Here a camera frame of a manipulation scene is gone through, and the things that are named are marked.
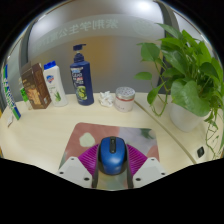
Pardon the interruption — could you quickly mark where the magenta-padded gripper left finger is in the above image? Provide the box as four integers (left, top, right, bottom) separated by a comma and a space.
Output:
55, 143, 101, 189

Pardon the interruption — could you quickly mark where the white bottle with blue cap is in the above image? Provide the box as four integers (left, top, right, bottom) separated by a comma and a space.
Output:
43, 60, 69, 108

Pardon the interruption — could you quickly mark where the blue and black computer mouse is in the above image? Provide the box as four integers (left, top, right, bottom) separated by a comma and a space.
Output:
97, 135, 129, 176

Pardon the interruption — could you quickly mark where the pastel floral mouse pad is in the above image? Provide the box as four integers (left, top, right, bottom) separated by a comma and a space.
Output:
58, 121, 160, 191

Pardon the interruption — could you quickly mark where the white green blue tube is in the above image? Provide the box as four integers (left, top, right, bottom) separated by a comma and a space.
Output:
2, 63, 22, 121

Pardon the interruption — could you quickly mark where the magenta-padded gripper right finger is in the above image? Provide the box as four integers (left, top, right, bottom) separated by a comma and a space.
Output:
124, 143, 168, 189

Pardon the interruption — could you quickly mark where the small black object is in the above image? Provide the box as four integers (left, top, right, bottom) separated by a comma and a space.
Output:
196, 146, 205, 159

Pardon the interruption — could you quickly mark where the crumpled white tissue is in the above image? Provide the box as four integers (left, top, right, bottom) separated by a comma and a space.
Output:
98, 90, 116, 108

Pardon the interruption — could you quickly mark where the small white packet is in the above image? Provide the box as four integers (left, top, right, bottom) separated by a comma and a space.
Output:
6, 114, 15, 128

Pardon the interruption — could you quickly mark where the clear bottle with green label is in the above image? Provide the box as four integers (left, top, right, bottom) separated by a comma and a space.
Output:
18, 77, 33, 110

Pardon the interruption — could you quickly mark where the brown cracker carton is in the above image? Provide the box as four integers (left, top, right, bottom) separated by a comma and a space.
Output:
20, 62, 53, 110

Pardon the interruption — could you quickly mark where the dark blue pump bottle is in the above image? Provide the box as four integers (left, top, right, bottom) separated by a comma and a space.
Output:
69, 43, 95, 107

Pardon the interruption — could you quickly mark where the small jar with white lid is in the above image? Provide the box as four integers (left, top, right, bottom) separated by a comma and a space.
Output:
113, 86, 136, 113

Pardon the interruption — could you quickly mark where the green plant in white pot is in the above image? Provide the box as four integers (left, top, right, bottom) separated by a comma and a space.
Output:
133, 23, 224, 159

